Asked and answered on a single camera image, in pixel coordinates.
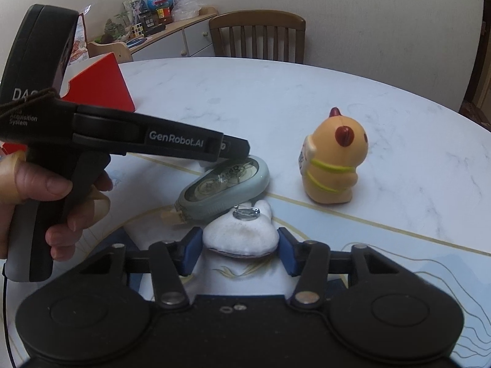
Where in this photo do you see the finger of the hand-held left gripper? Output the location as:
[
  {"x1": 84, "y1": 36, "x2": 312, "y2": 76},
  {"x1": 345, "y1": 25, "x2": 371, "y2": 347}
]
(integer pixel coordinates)
[{"x1": 215, "y1": 134, "x2": 252, "y2": 162}]

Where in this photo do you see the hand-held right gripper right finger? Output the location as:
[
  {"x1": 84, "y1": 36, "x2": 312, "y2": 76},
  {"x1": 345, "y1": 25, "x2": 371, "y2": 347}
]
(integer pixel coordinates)
[{"x1": 277, "y1": 228, "x2": 417, "y2": 309}]

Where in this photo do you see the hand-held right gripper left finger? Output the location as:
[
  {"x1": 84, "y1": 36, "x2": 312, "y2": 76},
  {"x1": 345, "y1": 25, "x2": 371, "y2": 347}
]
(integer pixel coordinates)
[{"x1": 79, "y1": 227, "x2": 203, "y2": 308}]

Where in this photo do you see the grey correction tape dispenser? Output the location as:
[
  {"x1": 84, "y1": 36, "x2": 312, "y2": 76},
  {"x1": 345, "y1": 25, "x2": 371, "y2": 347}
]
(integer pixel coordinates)
[{"x1": 161, "y1": 154, "x2": 270, "y2": 228}]

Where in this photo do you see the red cardboard box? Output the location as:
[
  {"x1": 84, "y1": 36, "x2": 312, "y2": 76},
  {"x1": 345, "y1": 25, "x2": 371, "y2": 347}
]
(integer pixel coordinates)
[{"x1": 0, "y1": 52, "x2": 137, "y2": 158}]

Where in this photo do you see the white plush pouch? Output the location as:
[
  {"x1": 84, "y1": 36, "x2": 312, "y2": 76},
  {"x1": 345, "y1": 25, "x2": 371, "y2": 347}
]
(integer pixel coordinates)
[{"x1": 202, "y1": 200, "x2": 280, "y2": 257}]

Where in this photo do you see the person's left hand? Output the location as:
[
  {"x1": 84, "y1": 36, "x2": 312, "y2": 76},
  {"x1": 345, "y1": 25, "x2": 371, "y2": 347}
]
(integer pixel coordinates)
[{"x1": 0, "y1": 151, "x2": 114, "y2": 261}]

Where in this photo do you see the light wooden small chair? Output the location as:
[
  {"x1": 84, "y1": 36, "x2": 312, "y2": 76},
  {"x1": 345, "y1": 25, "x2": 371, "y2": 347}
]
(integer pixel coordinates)
[{"x1": 87, "y1": 40, "x2": 134, "y2": 64}]

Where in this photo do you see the red patterned gift bag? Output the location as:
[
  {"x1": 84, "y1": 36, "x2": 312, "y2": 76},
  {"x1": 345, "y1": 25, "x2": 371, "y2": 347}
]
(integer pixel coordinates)
[{"x1": 71, "y1": 13, "x2": 91, "y2": 64}]

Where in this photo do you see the yellow bear figurine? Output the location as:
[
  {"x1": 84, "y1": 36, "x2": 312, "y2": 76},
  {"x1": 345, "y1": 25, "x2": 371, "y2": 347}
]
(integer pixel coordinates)
[{"x1": 298, "y1": 106, "x2": 369, "y2": 205}]

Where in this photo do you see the small potted plant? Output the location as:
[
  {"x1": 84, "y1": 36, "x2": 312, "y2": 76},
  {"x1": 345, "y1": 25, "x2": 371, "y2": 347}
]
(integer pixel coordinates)
[{"x1": 100, "y1": 10, "x2": 133, "y2": 44}]

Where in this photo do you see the brown wooden dining chair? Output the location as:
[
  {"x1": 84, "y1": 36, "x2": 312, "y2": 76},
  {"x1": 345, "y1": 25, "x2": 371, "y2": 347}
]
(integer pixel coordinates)
[{"x1": 209, "y1": 11, "x2": 307, "y2": 64}]

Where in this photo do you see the white sideboard cabinet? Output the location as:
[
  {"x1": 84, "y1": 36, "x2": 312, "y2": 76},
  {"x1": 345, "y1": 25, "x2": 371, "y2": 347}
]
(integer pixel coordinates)
[{"x1": 86, "y1": 6, "x2": 219, "y2": 62}]

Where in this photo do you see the printed picture card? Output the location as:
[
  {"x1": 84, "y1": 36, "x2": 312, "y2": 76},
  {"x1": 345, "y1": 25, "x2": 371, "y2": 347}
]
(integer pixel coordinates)
[{"x1": 123, "y1": 0, "x2": 148, "y2": 21}]

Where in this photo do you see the crumpled clear plastic bag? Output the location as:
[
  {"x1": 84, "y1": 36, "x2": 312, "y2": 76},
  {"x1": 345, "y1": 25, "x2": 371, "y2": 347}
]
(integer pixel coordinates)
[{"x1": 171, "y1": 0, "x2": 202, "y2": 21}]

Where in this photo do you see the dark patterned rug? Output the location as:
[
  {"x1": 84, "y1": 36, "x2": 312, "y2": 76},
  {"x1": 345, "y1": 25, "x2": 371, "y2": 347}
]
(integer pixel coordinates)
[{"x1": 458, "y1": 100, "x2": 491, "y2": 131}]

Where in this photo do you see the black cable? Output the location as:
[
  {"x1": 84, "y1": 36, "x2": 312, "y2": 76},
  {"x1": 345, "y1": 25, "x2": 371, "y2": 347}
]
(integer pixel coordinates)
[{"x1": 2, "y1": 264, "x2": 18, "y2": 368}]

